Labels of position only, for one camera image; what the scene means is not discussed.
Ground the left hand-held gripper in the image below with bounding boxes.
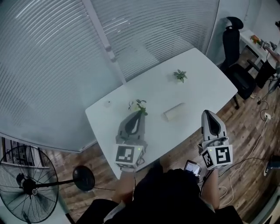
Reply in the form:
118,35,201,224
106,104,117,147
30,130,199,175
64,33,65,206
115,111,147,173

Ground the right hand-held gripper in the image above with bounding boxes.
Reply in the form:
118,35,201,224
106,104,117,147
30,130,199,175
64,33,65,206
200,110,234,171

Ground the person's left forearm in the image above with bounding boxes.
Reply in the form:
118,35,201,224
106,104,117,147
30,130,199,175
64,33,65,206
111,169,137,204

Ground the person's right forearm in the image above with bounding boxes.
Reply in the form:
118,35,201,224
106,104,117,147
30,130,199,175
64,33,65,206
200,168,221,210

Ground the white flower plant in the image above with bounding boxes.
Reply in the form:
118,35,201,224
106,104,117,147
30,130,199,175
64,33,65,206
128,99,148,116

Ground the smartphone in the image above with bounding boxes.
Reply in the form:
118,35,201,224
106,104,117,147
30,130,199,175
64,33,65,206
184,160,202,177

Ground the black office chair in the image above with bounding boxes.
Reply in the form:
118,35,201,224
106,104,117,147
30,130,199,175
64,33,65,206
219,16,257,110

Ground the small green potted plant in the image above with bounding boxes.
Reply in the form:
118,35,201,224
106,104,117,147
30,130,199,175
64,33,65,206
173,69,188,84

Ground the black sneaker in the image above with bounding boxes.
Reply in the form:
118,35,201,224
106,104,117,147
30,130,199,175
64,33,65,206
263,154,280,177

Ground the person's black clothing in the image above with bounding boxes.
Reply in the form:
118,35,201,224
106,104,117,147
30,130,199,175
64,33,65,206
75,161,242,224

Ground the white side desk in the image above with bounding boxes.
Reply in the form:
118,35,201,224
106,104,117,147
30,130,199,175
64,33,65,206
239,30,273,66

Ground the white window blind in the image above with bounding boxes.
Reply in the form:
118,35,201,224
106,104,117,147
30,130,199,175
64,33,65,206
0,0,123,151
91,0,219,81

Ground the black standing fan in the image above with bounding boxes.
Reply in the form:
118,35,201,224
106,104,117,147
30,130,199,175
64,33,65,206
0,145,96,224

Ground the white cable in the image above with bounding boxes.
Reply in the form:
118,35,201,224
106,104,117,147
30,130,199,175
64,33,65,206
218,118,270,199

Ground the black cable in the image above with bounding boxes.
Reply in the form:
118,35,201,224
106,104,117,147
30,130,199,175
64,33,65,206
256,78,280,121

